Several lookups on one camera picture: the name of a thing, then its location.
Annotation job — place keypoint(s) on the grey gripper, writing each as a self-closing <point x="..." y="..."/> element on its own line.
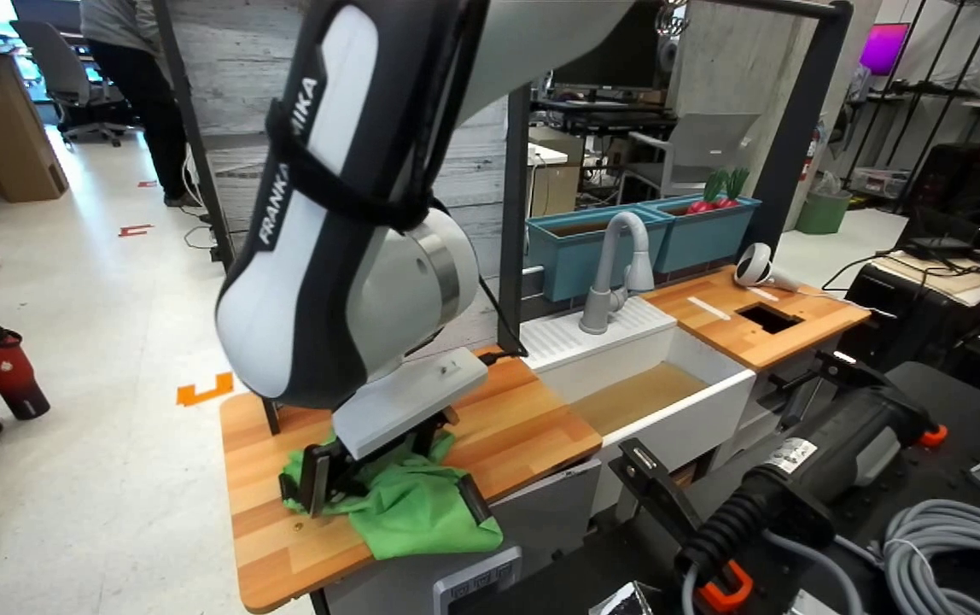
<point x="395" y="407"/>

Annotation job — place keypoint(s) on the green towel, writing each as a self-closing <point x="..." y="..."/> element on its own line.
<point x="417" y="508"/>

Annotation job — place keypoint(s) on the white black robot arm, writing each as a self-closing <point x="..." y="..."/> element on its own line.
<point x="355" y="265"/>

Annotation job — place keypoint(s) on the wooden butcher block counter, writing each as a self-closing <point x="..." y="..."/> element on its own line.
<point x="507" y="437"/>

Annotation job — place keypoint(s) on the white toy sink basin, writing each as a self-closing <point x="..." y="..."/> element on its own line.
<point x="642" y="377"/>

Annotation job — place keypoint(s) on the left teal storage bin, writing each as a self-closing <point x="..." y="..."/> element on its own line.
<point x="569" y="250"/>

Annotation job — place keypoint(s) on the teal storage bin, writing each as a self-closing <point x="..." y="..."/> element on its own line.
<point x="569" y="250"/>
<point x="696" y="235"/>

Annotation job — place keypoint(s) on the grey toy faucet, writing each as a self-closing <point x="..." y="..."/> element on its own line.
<point x="624" y="270"/>

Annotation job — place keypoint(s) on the right teal storage bin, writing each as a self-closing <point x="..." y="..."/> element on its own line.
<point x="696" y="235"/>

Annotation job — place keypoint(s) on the small wooden counter with slot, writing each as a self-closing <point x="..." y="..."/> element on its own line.
<point x="757" y="325"/>

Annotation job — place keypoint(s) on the black tool with orange clips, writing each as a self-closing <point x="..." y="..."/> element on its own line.
<point x="822" y="457"/>

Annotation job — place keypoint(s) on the grey wood backsplash panel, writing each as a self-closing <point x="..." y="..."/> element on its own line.
<point x="232" y="61"/>

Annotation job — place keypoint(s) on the green bucket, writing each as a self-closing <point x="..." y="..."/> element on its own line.
<point x="823" y="214"/>

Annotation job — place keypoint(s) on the person in dark trousers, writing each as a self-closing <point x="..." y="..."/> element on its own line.
<point x="123" y="41"/>

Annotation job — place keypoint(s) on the purple lamp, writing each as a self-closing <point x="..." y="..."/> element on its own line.
<point x="884" y="48"/>

